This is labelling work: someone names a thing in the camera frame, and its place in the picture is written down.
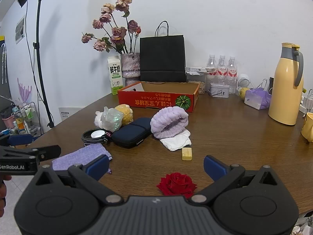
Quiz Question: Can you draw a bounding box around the yellow mug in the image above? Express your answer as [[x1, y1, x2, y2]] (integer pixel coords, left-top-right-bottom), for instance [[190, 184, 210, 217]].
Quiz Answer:
[[301, 113, 313, 143]]

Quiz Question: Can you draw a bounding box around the purple fluffy headband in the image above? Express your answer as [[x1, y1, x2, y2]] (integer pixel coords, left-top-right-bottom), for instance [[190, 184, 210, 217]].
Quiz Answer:
[[150, 106, 189, 139]]

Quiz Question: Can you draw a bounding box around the yellow green fruit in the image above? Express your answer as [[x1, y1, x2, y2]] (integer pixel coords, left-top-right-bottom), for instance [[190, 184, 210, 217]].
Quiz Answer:
[[238, 87, 250, 100]]

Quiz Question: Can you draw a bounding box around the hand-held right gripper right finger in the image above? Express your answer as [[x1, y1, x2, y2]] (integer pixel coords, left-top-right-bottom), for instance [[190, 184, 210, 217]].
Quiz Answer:
[[191, 155, 279, 203]]

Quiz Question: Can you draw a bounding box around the purple knit pouch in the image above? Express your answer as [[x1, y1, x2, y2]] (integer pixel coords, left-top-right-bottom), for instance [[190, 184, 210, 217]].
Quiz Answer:
[[52, 143, 113, 175]]

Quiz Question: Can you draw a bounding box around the clear lidded storage container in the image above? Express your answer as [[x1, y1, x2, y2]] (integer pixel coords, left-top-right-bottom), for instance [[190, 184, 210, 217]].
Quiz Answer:
[[185, 67, 218, 95]]

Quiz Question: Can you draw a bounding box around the purple plastic-wrapped pack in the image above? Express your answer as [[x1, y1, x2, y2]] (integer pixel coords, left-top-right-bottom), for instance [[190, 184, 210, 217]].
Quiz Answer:
[[245, 87, 272, 110]]

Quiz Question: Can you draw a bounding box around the red cardboard box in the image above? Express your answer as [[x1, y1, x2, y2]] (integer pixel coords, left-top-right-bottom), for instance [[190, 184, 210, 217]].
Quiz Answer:
[[117, 81, 201, 113]]

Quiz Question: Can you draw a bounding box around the navy zip case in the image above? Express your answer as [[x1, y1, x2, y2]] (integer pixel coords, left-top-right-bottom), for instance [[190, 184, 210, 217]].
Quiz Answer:
[[111, 117, 153, 149]]

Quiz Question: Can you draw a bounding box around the red rose head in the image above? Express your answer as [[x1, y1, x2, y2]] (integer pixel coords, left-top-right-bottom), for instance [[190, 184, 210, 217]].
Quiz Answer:
[[156, 173, 197, 199]]

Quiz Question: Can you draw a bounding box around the white round desk gadget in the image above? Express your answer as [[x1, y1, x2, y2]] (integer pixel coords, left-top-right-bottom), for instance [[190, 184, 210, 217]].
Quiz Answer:
[[237, 73, 251, 89]]

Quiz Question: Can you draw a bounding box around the black paper bag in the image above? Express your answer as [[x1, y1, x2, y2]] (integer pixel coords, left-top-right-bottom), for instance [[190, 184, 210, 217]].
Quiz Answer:
[[139, 21, 186, 82]]

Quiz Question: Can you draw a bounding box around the white green milk carton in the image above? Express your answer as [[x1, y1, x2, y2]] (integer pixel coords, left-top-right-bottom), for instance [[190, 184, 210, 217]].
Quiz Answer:
[[108, 56, 123, 96]]

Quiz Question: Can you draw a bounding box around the black light stand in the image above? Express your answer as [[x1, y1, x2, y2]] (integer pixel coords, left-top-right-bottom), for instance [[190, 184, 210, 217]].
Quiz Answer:
[[33, 0, 55, 129]]

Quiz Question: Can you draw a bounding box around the yellow white plush toy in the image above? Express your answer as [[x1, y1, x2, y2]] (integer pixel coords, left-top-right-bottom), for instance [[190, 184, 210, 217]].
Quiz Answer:
[[114, 104, 134, 125]]

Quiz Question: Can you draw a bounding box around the white cable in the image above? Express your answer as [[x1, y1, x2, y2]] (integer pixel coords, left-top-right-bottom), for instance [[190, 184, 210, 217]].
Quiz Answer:
[[254, 78, 271, 93]]

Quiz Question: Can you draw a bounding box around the wall poster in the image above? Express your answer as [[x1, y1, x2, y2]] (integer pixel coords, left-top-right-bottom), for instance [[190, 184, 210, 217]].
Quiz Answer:
[[15, 17, 26, 44]]

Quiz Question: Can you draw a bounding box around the white cloth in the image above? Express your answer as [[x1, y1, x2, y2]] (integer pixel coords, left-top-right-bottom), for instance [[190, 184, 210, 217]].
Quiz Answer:
[[159, 130, 192, 151]]

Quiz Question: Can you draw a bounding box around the dried pink rose bouquet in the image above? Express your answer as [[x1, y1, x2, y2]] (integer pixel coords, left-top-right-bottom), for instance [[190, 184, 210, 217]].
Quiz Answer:
[[81, 0, 142, 54]]

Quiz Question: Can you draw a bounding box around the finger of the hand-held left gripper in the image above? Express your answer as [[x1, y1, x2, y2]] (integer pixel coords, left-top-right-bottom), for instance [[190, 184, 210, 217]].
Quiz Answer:
[[0, 134, 34, 148], [0, 145, 61, 163]]

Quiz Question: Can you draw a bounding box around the small wooden block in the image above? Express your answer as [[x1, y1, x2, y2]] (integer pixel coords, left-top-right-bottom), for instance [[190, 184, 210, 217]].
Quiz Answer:
[[182, 147, 193, 161]]

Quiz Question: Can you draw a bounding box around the storage cart with bottles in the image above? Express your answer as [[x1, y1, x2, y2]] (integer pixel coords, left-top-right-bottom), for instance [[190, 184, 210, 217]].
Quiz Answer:
[[0, 101, 42, 137]]

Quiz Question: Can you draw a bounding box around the person's left hand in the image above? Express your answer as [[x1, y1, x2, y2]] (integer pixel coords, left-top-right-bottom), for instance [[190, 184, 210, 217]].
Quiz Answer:
[[0, 175, 12, 210]]

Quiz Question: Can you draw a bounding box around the small silver tin box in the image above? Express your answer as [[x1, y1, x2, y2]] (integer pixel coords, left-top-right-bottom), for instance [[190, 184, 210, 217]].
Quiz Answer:
[[209, 83, 230, 98]]

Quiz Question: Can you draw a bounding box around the black cable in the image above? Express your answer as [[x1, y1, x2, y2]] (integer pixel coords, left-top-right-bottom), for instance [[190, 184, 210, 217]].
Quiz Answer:
[[81, 128, 113, 144]]

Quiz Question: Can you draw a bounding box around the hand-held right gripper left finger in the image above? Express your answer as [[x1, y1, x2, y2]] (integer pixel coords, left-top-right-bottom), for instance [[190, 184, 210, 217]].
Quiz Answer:
[[35, 155, 123, 203]]

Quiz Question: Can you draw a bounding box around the white flat box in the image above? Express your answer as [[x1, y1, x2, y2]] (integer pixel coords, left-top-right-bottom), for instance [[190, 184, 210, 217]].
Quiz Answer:
[[59, 107, 82, 121]]

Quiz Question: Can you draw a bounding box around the yellow thermos jug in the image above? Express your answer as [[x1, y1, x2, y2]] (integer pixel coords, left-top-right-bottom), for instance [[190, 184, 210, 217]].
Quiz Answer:
[[268, 43, 304, 126]]

